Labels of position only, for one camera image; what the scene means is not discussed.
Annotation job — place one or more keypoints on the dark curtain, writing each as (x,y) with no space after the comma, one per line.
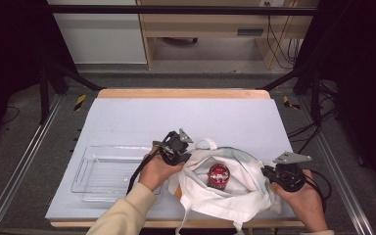
(13,49)
(359,65)

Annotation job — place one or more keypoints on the wooden table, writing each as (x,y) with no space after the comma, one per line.
(182,93)

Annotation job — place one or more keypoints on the white patterned tote bag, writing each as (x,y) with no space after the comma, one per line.
(222,202)

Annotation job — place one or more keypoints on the yellow black tape piece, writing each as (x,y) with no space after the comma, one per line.
(287,102)
(80,102)

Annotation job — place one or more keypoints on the white cabinet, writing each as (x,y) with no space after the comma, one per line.
(101,39)

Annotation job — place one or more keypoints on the wooden desk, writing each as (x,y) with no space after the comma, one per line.
(205,24)

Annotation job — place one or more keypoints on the red round can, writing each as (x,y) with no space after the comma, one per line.
(218,174)

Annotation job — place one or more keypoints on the person's right hand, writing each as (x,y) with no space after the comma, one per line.
(306,205)

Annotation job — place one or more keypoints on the aluminium floor rail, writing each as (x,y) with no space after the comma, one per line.
(339,169)
(23,156)

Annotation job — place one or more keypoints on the black metal crossbar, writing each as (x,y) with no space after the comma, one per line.
(176,10)

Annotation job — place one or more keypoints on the person's left hand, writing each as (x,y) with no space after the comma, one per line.
(155,171)

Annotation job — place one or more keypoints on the black metal stand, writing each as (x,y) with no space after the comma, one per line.
(315,94)
(44,94)

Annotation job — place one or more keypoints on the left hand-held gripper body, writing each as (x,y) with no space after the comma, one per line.
(174,147)

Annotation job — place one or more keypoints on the clear plastic tray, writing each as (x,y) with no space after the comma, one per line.
(111,173)

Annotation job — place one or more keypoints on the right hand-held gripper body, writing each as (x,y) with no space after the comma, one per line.
(289,176)

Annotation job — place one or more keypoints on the grey table mat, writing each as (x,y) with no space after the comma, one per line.
(182,117)

